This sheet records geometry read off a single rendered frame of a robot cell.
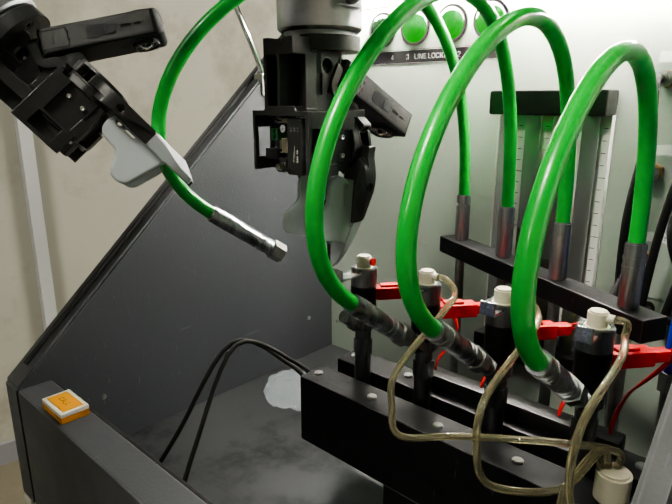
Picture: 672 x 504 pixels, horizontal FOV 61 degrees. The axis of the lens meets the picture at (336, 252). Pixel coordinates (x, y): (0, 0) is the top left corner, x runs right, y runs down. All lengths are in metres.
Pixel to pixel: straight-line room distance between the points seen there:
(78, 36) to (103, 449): 0.39
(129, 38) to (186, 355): 0.46
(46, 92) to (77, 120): 0.03
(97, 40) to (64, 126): 0.09
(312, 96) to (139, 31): 0.19
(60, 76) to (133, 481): 0.37
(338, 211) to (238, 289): 0.40
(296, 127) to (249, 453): 0.46
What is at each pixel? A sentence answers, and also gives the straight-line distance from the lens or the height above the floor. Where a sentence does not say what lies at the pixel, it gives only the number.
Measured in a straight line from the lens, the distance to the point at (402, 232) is 0.37.
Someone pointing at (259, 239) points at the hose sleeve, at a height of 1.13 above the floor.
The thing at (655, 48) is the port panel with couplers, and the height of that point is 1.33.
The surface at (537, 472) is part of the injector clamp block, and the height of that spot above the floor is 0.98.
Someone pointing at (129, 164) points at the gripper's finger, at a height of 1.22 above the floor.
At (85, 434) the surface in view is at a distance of 0.66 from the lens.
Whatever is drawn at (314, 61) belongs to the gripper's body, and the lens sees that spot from 0.50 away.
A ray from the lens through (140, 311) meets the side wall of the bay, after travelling 0.81.
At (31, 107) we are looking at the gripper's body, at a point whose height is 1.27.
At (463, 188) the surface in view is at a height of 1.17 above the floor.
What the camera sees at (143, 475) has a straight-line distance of 0.58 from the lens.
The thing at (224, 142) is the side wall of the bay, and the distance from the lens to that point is 0.85.
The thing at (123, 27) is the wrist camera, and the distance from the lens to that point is 0.61.
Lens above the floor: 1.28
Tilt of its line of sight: 15 degrees down
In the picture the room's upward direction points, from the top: straight up
